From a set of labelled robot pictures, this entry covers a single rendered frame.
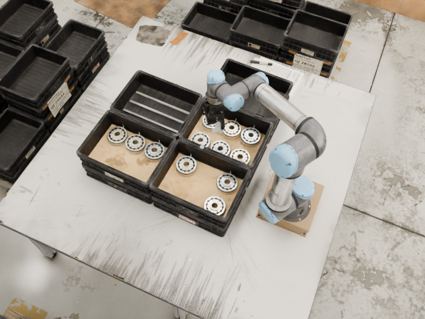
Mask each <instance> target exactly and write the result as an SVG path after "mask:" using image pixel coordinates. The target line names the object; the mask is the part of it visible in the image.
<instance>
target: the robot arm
mask: <svg viewBox="0 0 425 319"><path fill-rule="evenodd" d="M206 82H207V100H204V107H202V110H203V115H205V116H206V122H207V125H212V124H215V127H214V128H213V129H212V130H211V132H219V134H220V135H221V134H222V133H223V130H224V129H225V115H224V112H223V111H224V109H225V110H229V111H235V112H237V111H238V110H239V109H240V108H241V107H242V106H243V104H244V99H247V98H248V97H250V96H254V97H255V98H256V99H257V100H258V101H260V102H261V103H262V104H263V105H265V107H267V108H268V109H269V110H270V111H271V112H273V113H274V114H275V115H276V116H277V117H278V118H279V119H280V120H282V121H283V122H284V123H285V124H287V125H288V126H289V127H290V128H291V129H292V130H293V131H295V135H294V136H293V137H291V138H289V139H288V140H287V141H285V142H283V143H281V144H279V145H277V146H276V147H275V148H274V149H272V150H271V152H270V154H269V162H270V166H271V168H272V170H273V171H274V172H275V175H274V180H273V184H272V188H271V189H270V190H269V191H268V192H267V194H266V197H265V199H263V200H262V201H261V202H260V203H259V209H260V211H261V213H262V214H263V215H264V217H265V218H266V219H267V220H268V221H269V222H270V223H276V222H279V221H280V220H281V219H282V218H284V217H289V218H298V217H300V216H302V215H303V214H304V213H305V212H306V210H307V207H308V201H309V200H310V198H311V197H312V196H313V195H314V191H315V186H314V183H313V182H312V180H311V179H310V178H308V177H306V176H303V175H302V174H303V172H304V169H305V167H306V166H307V165H308V164H309V163H311V162H313V161H314V160H316V159H317V158H319V157H320V156H321V155H322V154H323V153H324V150H325V149H326V144H327V140H326V134H325V131H324V129H323V127H322V126H321V124H320V123H319V122H318V121H317V120H316V119H315V118H313V117H312V116H307V115H305V114H304V113H303V112H301V111H300V110H299V109H298V108H296V107H295V106H294V105H293V104H292V103H291V102H289V101H288V100H287V99H285V98H284V97H283V96H282V95H281V94H279V93H278V92H277V91H275V90H274V89H273V88H272V87H271V86H269V80H268V78H267V77H266V75H265V74H264V73H263V72H257V73H255V74H253V75H251V76H250V77H248V78H246V79H244V80H242V81H240V82H239V83H237V84H235V85H233V86H231V85H230V84H228V83H227V82H226V81H225V75H224V73H223V72H222V71H221V70H217V69H215V70H211V71H210V72H208V74H207V80H206ZM204 112H205V113H204Z"/></svg>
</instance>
